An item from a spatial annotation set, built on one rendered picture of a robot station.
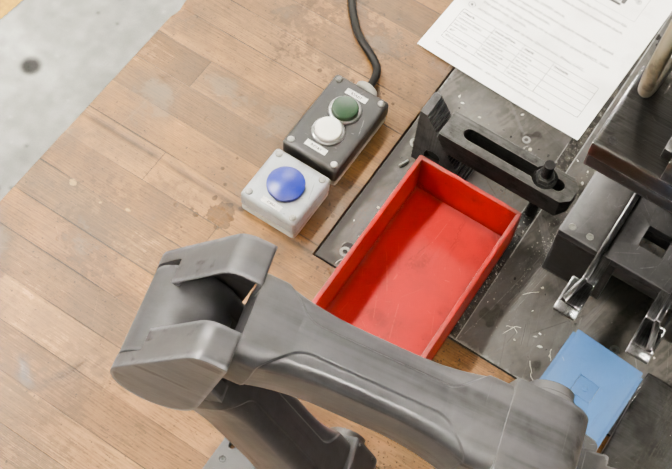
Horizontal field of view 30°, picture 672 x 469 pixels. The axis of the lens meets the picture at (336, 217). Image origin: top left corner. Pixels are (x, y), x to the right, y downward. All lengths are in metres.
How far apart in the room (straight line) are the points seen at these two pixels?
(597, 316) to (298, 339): 0.56
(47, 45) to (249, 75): 1.20
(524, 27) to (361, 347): 0.73
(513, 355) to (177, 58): 0.49
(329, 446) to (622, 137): 0.37
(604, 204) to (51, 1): 1.59
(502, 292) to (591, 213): 0.12
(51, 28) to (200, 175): 1.29
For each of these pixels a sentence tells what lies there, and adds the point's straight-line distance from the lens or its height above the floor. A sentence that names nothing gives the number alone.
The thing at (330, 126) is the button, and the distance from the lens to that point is 1.31.
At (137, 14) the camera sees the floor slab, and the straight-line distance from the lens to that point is 2.58.
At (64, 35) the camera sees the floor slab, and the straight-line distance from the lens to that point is 2.57.
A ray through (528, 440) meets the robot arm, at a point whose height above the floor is 1.28.
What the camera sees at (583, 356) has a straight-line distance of 1.17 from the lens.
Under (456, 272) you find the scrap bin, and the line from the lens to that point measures 1.28.
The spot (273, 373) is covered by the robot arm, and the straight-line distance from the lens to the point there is 0.79.
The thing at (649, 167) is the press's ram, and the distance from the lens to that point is 1.10.
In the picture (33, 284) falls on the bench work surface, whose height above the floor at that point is 0.90.
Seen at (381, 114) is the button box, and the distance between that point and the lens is 1.34.
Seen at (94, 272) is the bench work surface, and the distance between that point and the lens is 1.28.
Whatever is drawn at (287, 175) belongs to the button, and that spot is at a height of 0.94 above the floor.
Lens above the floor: 2.05
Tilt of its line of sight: 62 degrees down
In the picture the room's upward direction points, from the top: 7 degrees clockwise
